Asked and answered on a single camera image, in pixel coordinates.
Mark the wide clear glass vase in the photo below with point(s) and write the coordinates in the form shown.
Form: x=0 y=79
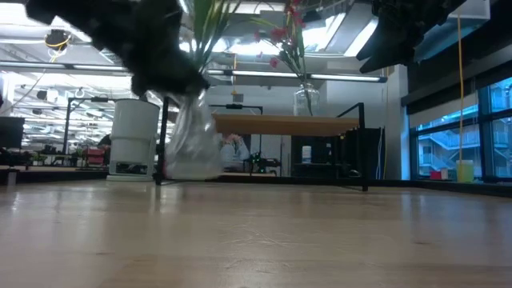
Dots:
x=306 y=104

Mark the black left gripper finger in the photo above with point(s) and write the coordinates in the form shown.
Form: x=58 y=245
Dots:
x=154 y=87
x=192 y=76

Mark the wooden shelf with black legs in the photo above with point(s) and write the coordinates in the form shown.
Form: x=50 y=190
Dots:
x=284 y=125

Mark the green artificial grass bunch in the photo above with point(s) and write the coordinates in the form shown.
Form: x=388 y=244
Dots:
x=210 y=28

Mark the red artificial flower branch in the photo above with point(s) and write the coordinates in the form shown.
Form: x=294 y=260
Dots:
x=278 y=34

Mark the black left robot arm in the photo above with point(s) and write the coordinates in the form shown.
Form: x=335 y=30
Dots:
x=60 y=10

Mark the black cabinet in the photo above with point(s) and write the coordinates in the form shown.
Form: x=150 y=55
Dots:
x=332 y=154

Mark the black monitor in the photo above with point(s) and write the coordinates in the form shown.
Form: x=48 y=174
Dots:
x=11 y=133

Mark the black table back rail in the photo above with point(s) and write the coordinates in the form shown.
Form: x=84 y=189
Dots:
x=400 y=183

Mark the person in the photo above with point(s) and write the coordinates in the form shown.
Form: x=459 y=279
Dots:
x=234 y=154

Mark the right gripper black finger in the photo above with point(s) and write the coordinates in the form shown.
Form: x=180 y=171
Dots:
x=390 y=62
x=372 y=46

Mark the small red box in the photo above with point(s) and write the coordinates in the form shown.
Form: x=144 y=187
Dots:
x=435 y=175

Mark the yellow green container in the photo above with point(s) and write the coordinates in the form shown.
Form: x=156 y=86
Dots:
x=465 y=172

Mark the white plastic vase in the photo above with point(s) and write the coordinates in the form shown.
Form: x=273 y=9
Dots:
x=134 y=128

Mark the window with dark frame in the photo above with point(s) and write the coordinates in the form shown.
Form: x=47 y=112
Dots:
x=460 y=140

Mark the long light bar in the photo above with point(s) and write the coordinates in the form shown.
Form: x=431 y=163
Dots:
x=340 y=77
x=60 y=66

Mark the slim ribbed glass vase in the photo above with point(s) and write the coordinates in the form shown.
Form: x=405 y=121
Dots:
x=194 y=148

